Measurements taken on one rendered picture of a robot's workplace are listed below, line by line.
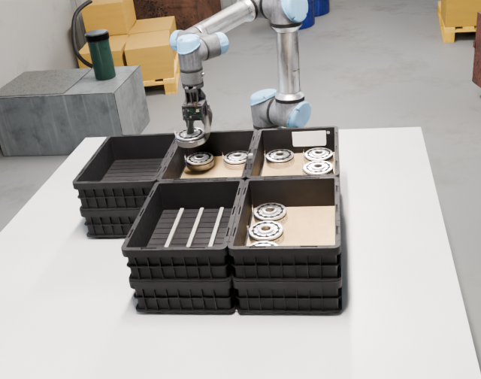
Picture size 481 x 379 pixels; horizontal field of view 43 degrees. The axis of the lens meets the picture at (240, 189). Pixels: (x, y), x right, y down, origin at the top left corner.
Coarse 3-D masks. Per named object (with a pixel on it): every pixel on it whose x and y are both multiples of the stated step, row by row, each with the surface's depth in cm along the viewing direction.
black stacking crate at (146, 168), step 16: (112, 144) 242; (128, 144) 241; (144, 144) 240; (160, 144) 239; (96, 160) 227; (112, 160) 242; (128, 160) 244; (144, 160) 242; (160, 160) 240; (96, 176) 226; (112, 176) 232; (128, 176) 231; (144, 176) 230; (80, 192) 210; (96, 192) 209; (112, 192) 208; (128, 192) 207; (144, 192) 207; (80, 208) 213; (96, 208) 212; (112, 208) 211; (128, 208) 210
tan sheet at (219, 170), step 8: (216, 160) 235; (216, 168) 229; (224, 168) 228; (184, 176) 226; (192, 176) 225; (200, 176) 225; (208, 176) 224; (216, 176) 223; (224, 176) 223; (232, 176) 222; (240, 176) 221
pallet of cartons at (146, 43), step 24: (96, 0) 601; (120, 0) 588; (96, 24) 590; (120, 24) 589; (144, 24) 622; (168, 24) 611; (120, 48) 548; (144, 48) 542; (168, 48) 544; (144, 72) 553; (168, 72) 554
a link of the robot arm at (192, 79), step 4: (180, 72) 200; (196, 72) 205; (200, 72) 200; (180, 76) 201; (184, 76) 199; (188, 76) 199; (192, 76) 199; (196, 76) 199; (200, 76) 200; (184, 80) 200; (188, 80) 199; (192, 80) 199; (196, 80) 200; (200, 80) 201; (184, 84) 202; (188, 84) 200; (192, 84) 200; (196, 84) 201
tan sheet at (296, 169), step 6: (294, 156) 231; (300, 156) 230; (294, 162) 226; (300, 162) 226; (264, 168) 225; (270, 168) 224; (276, 168) 224; (282, 168) 223; (288, 168) 223; (294, 168) 222; (300, 168) 222; (264, 174) 220; (270, 174) 220; (276, 174) 219; (282, 174) 219; (288, 174) 218; (294, 174) 218; (300, 174) 218
